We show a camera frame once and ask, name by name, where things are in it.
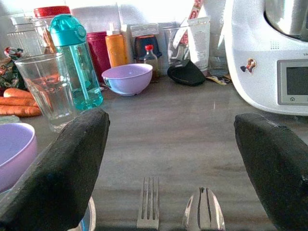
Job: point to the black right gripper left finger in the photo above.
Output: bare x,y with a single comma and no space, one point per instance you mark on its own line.
60,173

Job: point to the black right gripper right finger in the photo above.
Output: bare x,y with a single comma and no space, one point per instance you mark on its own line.
276,166

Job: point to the lilac plastic bowl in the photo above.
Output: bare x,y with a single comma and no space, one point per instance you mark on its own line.
14,154
128,78

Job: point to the orange carrot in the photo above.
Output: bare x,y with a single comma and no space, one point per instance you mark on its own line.
19,111
18,93
18,102

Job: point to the clear drinking glass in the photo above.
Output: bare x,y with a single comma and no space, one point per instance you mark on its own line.
48,91

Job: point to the silver metal spoon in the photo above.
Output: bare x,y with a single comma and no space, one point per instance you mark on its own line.
204,211

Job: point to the silver metal fork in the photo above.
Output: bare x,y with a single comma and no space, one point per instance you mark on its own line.
149,204

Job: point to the teal plastic drinking bottle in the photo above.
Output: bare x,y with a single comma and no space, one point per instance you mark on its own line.
77,65

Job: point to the white kitchen cooking machine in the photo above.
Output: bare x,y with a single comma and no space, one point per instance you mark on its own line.
262,55

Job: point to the patterned cloth bag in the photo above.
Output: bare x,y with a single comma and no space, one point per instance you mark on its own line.
9,69

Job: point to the clear glass tumbler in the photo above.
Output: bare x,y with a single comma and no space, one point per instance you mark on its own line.
217,60

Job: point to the magenta canister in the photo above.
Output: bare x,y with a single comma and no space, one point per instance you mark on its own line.
98,53

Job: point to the orange squeeze bottle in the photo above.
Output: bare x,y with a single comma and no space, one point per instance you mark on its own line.
116,49

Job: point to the clear ribbed glass jar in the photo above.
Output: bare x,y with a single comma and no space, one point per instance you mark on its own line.
22,38

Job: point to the white plastic tube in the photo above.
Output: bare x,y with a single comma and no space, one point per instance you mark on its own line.
199,43

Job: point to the small red-capped glass bottle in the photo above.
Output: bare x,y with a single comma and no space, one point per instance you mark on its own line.
151,60

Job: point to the red-lidded clear jar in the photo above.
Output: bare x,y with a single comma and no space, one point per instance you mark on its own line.
45,26

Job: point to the dark blue container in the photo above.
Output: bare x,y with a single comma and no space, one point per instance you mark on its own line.
146,45

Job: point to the clear measuring cup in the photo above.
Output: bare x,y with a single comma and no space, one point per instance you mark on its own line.
174,44

